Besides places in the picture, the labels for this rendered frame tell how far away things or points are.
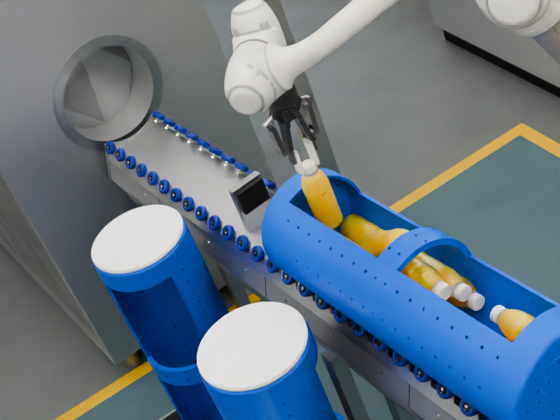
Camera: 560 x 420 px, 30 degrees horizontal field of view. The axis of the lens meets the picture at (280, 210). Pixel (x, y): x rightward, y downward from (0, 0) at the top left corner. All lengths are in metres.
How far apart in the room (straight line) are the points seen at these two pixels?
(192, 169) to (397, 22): 2.50
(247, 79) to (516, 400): 0.81
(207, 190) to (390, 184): 1.44
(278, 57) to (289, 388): 0.78
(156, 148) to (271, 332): 1.18
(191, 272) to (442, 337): 1.02
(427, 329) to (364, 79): 3.16
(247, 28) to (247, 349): 0.76
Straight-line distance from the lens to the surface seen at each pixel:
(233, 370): 2.46
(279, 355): 2.45
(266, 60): 2.11
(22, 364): 4.49
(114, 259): 2.94
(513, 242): 4.08
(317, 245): 2.43
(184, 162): 3.39
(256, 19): 2.23
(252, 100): 2.09
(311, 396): 2.51
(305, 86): 3.10
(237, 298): 4.00
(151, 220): 3.01
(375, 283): 2.29
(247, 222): 2.96
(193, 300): 3.00
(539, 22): 2.00
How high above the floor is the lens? 2.74
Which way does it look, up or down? 37 degrees down
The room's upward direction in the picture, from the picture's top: 22 degrees counter-clockwise
